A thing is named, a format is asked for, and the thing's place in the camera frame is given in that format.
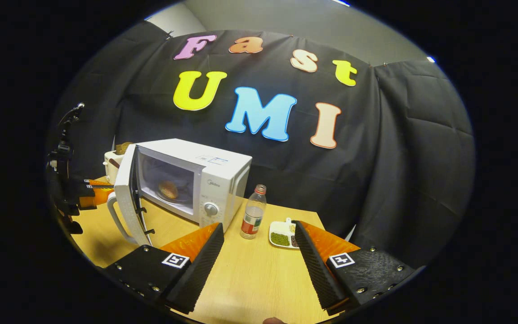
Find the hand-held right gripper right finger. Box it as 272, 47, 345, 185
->
294, 220, 417, 315

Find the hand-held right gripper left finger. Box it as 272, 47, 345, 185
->
105, 222, 225, 315

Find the orange sugared bread roll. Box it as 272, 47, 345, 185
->
158, 180, 179, 200

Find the white microwave oven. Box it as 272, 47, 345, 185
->
107, 138, 253, 247

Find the white toaster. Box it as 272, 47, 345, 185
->
103, 151, 127, 184

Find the white divided dish of beans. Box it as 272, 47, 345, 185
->
269, 218, 300, 249

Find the clear plastic bottle red label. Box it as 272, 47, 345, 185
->
240, 184, 267, 240

